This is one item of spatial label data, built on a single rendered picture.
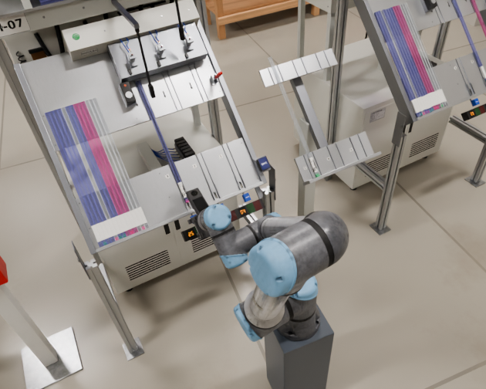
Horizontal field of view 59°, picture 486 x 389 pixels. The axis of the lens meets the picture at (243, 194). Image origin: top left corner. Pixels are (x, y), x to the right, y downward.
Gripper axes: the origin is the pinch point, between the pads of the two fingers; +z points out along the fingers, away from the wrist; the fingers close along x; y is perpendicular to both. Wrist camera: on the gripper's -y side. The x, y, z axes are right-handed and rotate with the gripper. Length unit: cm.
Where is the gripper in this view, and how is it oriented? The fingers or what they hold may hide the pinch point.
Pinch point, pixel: (196, 218)
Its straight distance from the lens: 157.1
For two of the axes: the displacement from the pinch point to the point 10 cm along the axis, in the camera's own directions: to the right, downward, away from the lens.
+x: 8.8, -3.6, 3.0
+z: -2.7, 1.2, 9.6
